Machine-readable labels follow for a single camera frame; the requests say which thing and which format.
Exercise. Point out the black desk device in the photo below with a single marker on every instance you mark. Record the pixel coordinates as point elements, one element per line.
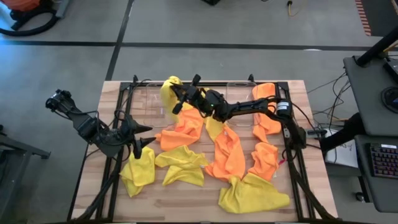
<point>392,70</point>

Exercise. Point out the round black pad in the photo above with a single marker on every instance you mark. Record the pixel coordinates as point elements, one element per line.
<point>390,99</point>

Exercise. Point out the clear plastic basket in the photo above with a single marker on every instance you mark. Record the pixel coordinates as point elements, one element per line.
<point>239,90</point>
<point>152,99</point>

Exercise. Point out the white paper sheet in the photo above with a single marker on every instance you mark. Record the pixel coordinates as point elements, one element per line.
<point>342,155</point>

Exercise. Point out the silver bracket plate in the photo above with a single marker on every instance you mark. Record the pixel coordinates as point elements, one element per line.
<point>286,133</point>

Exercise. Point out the gray power adapter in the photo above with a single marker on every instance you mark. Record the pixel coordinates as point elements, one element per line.
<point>315,133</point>

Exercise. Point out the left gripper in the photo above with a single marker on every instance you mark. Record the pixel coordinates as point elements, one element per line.
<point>127,135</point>

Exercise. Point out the dark metal stand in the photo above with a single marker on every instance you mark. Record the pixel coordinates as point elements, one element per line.
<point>18,146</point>

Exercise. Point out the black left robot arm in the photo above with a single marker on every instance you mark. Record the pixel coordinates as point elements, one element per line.
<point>84,124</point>

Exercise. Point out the red tag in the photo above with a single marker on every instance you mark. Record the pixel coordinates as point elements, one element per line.
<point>281,161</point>

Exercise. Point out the gray desk top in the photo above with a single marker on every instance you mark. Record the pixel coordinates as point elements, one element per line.
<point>382,193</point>
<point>367,93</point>

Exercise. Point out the gray metal post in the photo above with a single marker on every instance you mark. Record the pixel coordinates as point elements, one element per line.
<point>62,7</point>

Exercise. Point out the yellow microfiber towel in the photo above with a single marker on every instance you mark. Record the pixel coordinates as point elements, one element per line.
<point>252,196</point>
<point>138,174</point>
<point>214,129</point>
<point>183,165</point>
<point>168,99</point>

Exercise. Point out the black aluminium table frame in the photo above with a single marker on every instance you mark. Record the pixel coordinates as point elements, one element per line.
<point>125,85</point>

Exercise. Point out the black desk foot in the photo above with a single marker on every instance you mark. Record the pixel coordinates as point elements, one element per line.
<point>342,132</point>

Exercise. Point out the black backlit keyboard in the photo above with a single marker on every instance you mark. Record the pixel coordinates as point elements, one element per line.
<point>384,160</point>

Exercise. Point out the orange vacuum cleaner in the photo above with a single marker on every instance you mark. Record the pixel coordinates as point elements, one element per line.
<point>21,4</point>

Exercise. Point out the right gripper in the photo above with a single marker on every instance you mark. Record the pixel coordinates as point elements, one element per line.
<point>208,101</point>

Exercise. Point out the black caster wheel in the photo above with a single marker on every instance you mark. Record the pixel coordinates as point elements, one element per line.
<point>360,197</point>

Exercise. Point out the black pole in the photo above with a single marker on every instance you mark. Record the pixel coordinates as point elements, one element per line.
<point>379,46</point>

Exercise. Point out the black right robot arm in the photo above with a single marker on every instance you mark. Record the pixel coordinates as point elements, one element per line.
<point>248,107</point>

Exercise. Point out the dark mat orange striped edge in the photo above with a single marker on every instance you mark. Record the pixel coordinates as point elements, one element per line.
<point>382,15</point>

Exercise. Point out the orange microfiber towel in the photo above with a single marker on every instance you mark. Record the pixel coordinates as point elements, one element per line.
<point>264,158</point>
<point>228,155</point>
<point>264,124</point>
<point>183,133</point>

